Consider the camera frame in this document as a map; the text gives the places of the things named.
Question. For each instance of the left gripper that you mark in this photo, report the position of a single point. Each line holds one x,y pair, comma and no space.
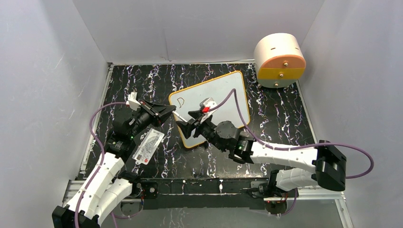
162,112

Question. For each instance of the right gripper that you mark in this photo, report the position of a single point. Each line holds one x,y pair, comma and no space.
187,128

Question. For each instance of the white whiteboard marker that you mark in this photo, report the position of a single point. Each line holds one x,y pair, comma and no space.
179,117

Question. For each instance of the yellow framed whiteboard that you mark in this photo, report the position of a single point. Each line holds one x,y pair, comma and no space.
217,89

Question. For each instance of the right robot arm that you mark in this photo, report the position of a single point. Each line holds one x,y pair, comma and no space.
322,165

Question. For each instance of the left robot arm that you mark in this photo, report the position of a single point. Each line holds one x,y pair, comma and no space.
107,185

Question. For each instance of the flat packaged ruler set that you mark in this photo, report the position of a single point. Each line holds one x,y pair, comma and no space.
148,147

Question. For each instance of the round three drawer cabinet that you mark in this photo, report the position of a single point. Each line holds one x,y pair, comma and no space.
279,61

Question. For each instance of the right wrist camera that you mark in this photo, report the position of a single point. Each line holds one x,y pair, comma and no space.
207,105

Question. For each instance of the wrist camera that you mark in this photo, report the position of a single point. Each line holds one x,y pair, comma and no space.
207,105
132,102

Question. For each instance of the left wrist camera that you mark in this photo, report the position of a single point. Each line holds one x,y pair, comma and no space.
132,102

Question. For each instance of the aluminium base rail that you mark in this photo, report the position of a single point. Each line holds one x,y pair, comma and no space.
221,187

